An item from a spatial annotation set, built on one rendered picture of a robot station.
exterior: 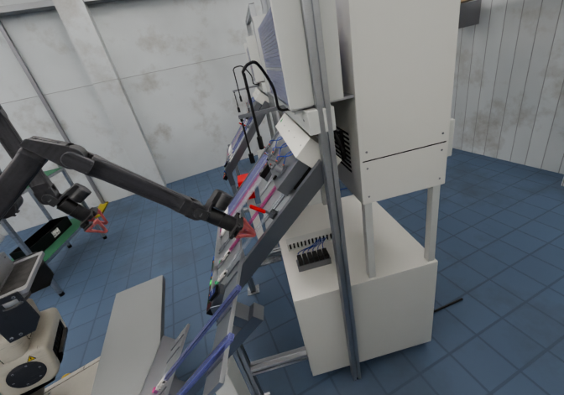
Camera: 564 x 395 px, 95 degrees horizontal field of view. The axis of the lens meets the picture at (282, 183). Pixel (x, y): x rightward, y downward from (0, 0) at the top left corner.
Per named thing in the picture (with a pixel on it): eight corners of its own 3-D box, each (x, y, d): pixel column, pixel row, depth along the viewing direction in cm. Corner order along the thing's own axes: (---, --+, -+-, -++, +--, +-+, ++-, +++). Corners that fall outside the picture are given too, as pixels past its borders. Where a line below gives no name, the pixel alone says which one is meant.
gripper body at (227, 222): (241, 213, 104) (224, 205, 102) (242, 227, 95) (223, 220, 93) (233, 225, 106) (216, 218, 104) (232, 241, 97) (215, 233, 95)
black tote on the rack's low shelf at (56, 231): (36, 258, 235) (28, 249, 230) (17, 263, 234) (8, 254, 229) (72, 224, 286) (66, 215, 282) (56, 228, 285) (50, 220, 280)
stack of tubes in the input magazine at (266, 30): (290, 107, 79) (272, 2, 67) (270, 92, 125) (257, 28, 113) (331, 98, 80) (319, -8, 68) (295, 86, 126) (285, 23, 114)
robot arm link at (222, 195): (186, 208, 96) (190, 216, 89) (201, 180, 96) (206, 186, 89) (214, 218, 103) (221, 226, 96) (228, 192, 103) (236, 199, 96)
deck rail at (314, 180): (225, 311, 104) (211, 306, 102) (225, 307, 106) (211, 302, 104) (334, 169, 86) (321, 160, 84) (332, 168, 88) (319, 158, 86)
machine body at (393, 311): (314, 383, 135) (293, 302, 108) (289, 282, 198) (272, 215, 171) (430, 348, 139) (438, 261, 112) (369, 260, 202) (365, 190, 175)
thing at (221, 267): (221, 303, 105) (213, 300, 104) (226, 217, 164) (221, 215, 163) (246, 270, 100) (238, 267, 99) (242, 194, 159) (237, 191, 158)
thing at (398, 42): (373, 365, 137) (344, -46, 63) (330, 270, 200) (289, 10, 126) (491, 330, 141) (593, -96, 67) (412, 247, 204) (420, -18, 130)
